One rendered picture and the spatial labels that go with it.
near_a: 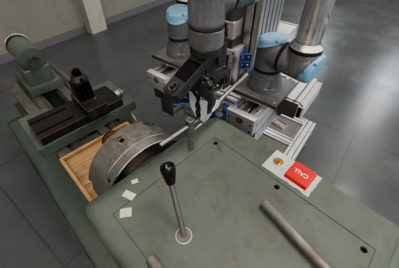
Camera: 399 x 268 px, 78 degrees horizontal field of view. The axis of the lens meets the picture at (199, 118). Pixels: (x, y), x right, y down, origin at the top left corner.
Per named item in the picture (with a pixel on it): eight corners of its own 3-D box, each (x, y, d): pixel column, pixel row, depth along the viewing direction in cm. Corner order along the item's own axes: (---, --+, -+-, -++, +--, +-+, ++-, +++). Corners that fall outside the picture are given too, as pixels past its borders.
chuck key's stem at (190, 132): (190, 153, 69) (189, 123, 62) (185, 148, 71) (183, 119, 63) (196, 148, 71) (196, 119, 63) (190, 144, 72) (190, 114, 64)
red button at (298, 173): (315, 177, 65) (317, 173, 63) (304, 192, 61) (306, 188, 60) (294, 164, 68) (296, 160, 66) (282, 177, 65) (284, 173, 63)
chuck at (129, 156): (191, 170, 102) (176, 122, 78) (129, 229, 89) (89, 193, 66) (185, 165, 104) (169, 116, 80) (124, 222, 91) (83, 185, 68)
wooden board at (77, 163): (162, 157, 118) (162, 151, 115) (92, 207, 99) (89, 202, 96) (128, 126, 134) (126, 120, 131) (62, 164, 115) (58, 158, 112)
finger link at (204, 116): (222, 118, 68) (224, 90, 62) (208, 129, 65) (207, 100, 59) (214, 113, 69) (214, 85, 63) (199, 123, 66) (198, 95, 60)
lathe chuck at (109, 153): (185, 165, 104) (169, 116, 80) (124, 222, 91) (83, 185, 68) (171, 153, 108) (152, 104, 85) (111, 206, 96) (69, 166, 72)
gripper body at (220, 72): (230, 88, 62) (234, 43, 54) (206, 104, 58) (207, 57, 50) (208, 76, 66) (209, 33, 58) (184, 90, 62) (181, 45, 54)
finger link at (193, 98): (211, 111, 70) (214, 85, 64) (196, 121, 67) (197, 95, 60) (203, 106, 72) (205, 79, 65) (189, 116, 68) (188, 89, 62)
